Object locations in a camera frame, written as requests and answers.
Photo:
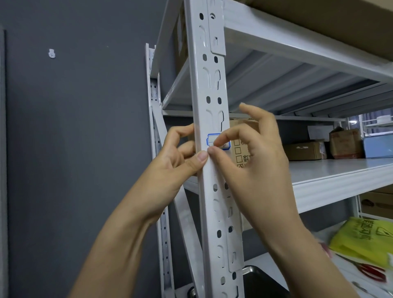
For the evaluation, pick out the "large cardboard box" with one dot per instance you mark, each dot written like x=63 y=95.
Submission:
x=322 y=18

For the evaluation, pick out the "yellow-green plastic bag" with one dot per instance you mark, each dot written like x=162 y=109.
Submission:
x=362 y=239

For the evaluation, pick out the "flat cardboard box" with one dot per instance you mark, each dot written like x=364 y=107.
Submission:
x=304 y=151

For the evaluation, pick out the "white paper sheet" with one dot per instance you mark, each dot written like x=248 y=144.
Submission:
x=317 y=132

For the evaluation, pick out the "blue-bordered white label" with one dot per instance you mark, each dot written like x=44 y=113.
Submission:
x=210 y=139

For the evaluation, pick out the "light blue box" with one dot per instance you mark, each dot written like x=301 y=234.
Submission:
x=377 y=145

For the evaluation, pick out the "steel tray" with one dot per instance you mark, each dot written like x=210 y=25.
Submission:
x=258 y=285

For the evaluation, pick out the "small printed cardboard box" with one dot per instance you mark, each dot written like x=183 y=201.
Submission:
x=242 y=153

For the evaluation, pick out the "white wall hook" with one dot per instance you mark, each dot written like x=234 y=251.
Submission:
x=52 y=53

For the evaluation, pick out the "white perforated shelf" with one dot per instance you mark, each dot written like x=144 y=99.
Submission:
x=205 y=76

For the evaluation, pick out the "person's left forearm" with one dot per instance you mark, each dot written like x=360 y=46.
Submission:
x=113 y=261

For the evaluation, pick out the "person's right forearm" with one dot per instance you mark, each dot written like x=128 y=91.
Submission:
x=307 y=270

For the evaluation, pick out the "red scissors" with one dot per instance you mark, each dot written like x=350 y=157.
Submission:
x=373 y=271

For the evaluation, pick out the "person's left hand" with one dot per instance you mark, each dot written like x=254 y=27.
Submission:
x=165 y=181

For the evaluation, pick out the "brown box with red print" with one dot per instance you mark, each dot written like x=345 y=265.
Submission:
x=347 y=144

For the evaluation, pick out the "white metal shelving rack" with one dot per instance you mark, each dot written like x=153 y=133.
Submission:
x=259 y=262

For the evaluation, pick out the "cardboard box with dark print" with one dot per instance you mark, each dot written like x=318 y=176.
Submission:
x=377 y=204

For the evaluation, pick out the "person's right hand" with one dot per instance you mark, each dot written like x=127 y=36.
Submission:
x=264 y=184

